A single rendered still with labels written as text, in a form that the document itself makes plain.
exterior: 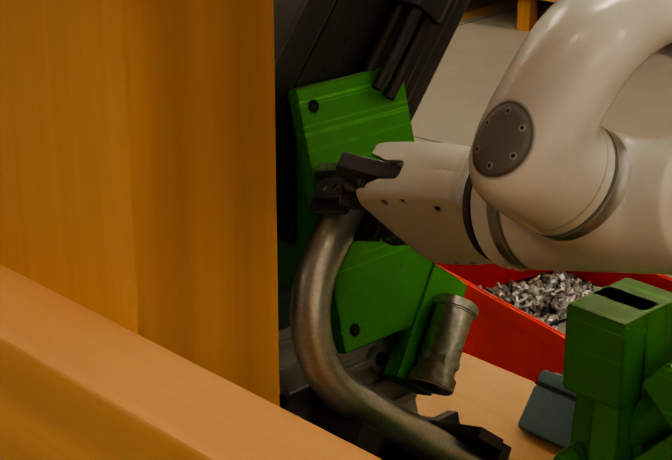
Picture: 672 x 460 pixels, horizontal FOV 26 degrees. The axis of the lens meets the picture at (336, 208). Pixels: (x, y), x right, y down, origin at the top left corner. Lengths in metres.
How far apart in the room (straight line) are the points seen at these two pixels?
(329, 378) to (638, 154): 0.32
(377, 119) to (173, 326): 0.49
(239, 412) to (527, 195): 0.29
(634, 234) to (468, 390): 0.61
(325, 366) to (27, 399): 0.42
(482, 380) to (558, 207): 0.65
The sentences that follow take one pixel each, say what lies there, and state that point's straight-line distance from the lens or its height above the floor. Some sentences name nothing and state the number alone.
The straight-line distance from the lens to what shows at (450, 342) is 1.17.
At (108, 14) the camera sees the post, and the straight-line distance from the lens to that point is 0.65.
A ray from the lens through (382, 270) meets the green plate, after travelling 1.16.
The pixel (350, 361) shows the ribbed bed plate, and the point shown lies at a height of 1.05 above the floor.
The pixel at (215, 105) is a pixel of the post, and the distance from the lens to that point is 0.69.
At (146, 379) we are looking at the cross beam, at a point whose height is 1.28.
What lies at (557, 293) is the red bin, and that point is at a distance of 1.75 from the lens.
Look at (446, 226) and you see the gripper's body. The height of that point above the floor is 1.21.
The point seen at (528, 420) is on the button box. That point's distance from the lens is 1.38.
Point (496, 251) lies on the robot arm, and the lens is 0.96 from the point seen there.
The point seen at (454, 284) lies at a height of 1.09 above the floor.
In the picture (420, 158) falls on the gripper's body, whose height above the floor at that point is 1.26.
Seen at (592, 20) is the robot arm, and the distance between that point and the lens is 0.86.
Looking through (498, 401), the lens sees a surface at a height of 0.90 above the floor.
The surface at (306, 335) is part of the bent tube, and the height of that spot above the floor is 1.11.
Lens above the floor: 1.56
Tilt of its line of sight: 20 degrees down
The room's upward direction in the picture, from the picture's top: straight up
